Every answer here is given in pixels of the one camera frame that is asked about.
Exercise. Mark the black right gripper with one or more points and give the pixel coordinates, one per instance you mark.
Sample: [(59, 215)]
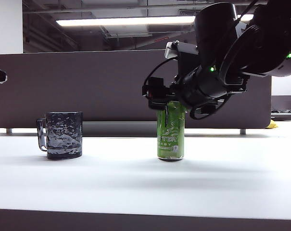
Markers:
[(157, 91)]

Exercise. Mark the green energy drink can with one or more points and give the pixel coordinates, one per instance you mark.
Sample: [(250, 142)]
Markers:
[(170, 139)]

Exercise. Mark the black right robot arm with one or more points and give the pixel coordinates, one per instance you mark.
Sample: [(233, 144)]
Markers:
[(215, 36)]

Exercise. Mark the dark grey desk divider panel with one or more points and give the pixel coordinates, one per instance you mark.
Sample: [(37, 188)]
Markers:
[(87, 84)]

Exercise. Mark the grey divider foot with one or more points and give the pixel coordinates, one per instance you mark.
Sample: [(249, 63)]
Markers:
[(9, 131), (242, 131)]

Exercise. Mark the long ceiling light strip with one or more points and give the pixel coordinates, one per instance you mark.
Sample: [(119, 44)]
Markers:
[(123, 21)]

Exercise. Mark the dark textured glass mug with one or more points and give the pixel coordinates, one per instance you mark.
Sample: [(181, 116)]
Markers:
[(63, 137)]

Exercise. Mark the yellow object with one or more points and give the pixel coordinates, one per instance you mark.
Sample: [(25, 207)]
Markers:
[(273, 125)]

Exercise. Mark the dark background desk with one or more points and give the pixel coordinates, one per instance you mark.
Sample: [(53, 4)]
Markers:
[(284, 115)]

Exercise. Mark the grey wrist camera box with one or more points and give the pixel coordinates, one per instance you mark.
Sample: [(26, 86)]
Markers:
[(181, 49)]

